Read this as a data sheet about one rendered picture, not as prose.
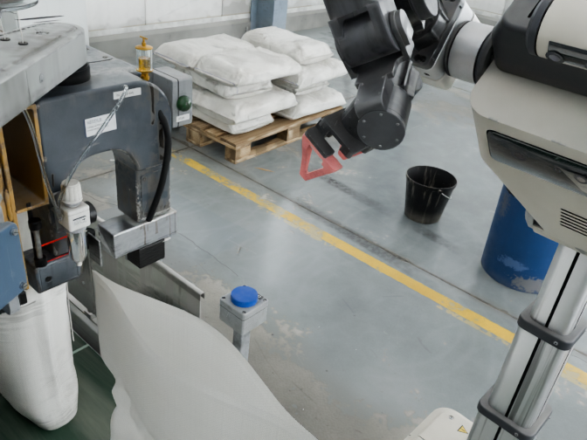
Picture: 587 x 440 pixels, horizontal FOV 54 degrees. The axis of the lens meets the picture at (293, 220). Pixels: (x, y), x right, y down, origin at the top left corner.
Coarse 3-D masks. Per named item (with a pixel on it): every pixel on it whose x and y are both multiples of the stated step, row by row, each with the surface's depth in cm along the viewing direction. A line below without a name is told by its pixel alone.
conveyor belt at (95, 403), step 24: (72, 336) 175; (96, 360) 168; (96, 384) 160; (0, 408) 150; (96, 408) 153; (0, 432) 144; (24, 432) 145; (48, 432) 146; (72, 432) 146; (96, 432) 147
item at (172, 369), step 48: (96, 288) 98; (144, 336) 97; (192, 336) 92; (144, 384) 89; (192, 384) 79; (240, 384) 86; (144, 432) 96; (192, 432) 84; (240, 432) 79; (288, 432) 75
